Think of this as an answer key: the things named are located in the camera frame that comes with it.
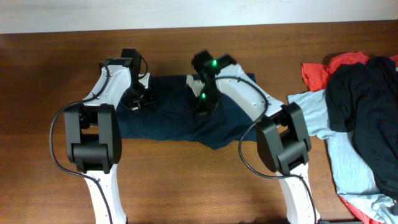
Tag navy blue shorts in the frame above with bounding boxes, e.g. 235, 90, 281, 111
116, 75, 252, 150

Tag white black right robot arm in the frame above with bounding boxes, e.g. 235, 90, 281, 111
187, 50, 322, 223

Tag dark navy garment pile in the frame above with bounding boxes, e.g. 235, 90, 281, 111
325, 57, 397, 200

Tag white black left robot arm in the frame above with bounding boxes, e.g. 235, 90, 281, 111
63, 49, 156, 224

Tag light blue patterned cloth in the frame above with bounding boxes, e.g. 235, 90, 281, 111
287, 90, 397, 224

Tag red orange garment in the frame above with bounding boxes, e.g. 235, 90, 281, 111
301, 51, 397, 96

